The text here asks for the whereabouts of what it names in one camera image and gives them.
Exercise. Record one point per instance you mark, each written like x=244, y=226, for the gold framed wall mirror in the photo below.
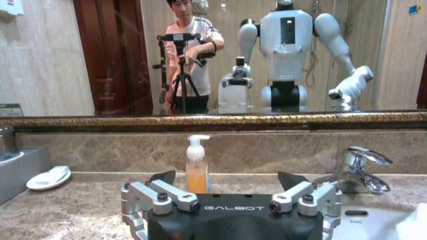
x=214, y=122

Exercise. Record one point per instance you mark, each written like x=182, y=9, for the white ceramic sink basin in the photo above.
x=370, y=225

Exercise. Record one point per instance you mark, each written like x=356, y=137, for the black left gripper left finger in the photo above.
x=144, y=192

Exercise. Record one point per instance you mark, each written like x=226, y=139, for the chrome sink faucet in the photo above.
x=356, y=165

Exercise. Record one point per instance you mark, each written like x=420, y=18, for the foam soap pump bottle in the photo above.
x=198, y=175

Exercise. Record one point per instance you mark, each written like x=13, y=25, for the person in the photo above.
x=192, y=27

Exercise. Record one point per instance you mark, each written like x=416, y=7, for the blue yellow wall sticker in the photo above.
x=416, y=9

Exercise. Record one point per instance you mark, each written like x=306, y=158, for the clear drinking glass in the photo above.
x=7, y=140

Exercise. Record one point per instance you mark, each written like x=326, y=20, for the white robot torso shell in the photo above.
x=288, y=60

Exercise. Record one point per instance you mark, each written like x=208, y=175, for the green card sign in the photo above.
x=11, y=110

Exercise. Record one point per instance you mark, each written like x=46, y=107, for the black camera tripod rig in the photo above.
x=184, y=82

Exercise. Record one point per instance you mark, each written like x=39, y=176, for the white towel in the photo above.
x=417, y=222

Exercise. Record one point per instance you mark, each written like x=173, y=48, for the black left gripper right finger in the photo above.
x=321, y=196

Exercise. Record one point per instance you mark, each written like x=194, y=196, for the grey amenity tray box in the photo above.
x=21, y=172

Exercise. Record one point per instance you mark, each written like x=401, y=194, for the white soap dish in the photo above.
x=49, y=178

